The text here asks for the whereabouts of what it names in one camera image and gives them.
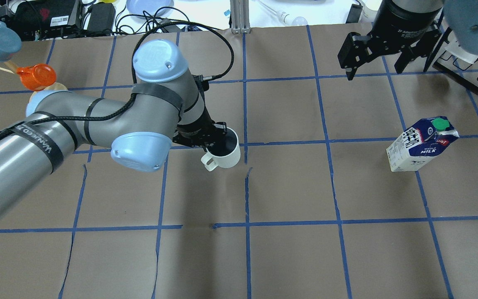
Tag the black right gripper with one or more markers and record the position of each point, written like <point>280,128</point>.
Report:
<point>409,23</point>

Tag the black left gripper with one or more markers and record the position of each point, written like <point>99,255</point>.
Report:
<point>200,128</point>

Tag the white mug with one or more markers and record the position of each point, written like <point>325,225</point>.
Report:
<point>224,153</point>

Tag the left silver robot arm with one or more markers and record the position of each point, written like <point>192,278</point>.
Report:
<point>167,106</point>

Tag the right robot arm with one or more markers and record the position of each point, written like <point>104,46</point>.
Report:
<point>460,15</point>

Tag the white blue milk carton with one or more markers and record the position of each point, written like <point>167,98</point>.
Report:
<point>421,143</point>

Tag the orange translucent cup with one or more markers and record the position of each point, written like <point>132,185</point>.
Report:
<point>37,77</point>

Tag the blue plate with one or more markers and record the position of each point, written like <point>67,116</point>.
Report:
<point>136,8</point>

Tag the black power adapter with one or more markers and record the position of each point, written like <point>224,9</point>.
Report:
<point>100,20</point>

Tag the black computer box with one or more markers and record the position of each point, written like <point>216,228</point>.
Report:
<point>47,19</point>

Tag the wooden mug tree stand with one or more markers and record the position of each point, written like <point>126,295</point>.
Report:
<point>11,67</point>

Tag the black wire rack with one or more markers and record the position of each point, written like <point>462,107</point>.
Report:
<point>451,59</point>

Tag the aluminium frame post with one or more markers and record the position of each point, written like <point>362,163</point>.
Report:
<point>240,16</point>

